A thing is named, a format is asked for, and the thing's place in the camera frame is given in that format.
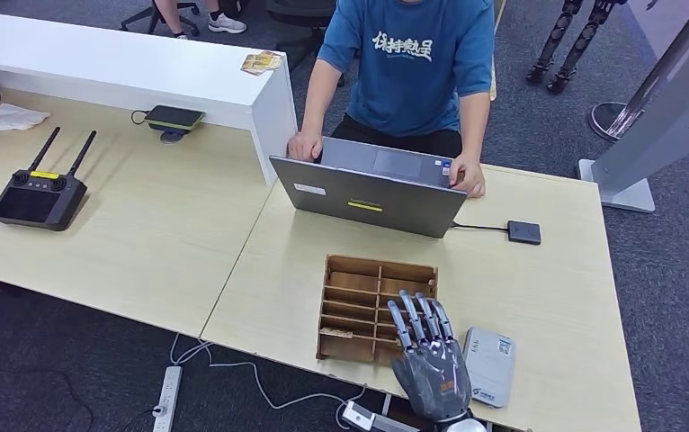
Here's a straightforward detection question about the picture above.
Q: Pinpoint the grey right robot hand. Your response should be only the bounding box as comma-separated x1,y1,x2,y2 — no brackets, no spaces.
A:
387,290,474,425

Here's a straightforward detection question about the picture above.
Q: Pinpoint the standing humanoid robot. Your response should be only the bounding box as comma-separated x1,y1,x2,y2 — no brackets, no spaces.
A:
525,0,631,95

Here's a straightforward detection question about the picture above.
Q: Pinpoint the white power strip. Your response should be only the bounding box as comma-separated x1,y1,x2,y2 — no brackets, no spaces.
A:
151,365,183,432

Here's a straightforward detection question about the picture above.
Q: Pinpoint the seated person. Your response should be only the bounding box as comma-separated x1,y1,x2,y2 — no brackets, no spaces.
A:
153,0,248,41

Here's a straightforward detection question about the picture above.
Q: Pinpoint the white power cable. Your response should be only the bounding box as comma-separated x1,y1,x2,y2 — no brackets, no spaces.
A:
169,333,367,432

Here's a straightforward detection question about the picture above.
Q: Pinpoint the grey kiosk stand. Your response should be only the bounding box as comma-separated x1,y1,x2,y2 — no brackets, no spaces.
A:
578,0,689,214

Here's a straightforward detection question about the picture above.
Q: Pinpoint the person's left hand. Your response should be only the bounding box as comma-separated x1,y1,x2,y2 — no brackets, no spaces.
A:
448,153,487,199

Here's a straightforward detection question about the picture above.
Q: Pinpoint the yellow ID card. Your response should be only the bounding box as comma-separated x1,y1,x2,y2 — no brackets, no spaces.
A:
239,52,273,77

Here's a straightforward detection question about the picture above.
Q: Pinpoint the white reception counter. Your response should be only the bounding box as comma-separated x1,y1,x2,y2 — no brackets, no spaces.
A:
0,8,299,187

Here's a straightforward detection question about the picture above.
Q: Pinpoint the white card reader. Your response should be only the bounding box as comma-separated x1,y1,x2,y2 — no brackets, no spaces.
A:
462,326,516,410

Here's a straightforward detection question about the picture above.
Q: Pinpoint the black USB hub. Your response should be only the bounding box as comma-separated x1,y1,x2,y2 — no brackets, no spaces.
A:
506,220,542,247

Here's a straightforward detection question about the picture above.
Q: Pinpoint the person's right hand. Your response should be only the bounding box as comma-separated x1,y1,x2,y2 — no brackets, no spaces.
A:
287,130,325,163

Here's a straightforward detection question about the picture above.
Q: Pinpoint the wooden card organizer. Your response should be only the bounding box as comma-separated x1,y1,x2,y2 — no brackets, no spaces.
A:
316,254,440,368

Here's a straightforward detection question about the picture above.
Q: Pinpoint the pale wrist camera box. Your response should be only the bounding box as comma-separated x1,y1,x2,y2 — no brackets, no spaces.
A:
342,400,418,432

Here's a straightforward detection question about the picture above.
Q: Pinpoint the black phone with green edge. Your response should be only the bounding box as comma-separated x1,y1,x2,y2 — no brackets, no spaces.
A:
143,105,206,133

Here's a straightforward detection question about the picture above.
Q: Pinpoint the white crumpled tissue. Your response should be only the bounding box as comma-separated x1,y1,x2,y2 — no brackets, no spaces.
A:
0,102,51,133

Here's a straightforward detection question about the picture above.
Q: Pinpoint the black remote controller with antennas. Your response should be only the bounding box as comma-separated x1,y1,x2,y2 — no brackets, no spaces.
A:
0,126,98,232

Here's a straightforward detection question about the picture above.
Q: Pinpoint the grey laptop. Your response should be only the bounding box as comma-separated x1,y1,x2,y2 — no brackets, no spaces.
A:
269,137,469,240

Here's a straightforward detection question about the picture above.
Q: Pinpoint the black hub cable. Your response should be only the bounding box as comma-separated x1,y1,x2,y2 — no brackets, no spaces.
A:
452,221,509,232

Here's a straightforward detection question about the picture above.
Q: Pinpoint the chrome stanchion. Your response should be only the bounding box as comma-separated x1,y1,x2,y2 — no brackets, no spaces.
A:
588,103,645,145

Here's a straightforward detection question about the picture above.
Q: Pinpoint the black office chair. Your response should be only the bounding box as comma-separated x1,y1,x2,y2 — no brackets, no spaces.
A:
121,0,201,36
265,0,349,88

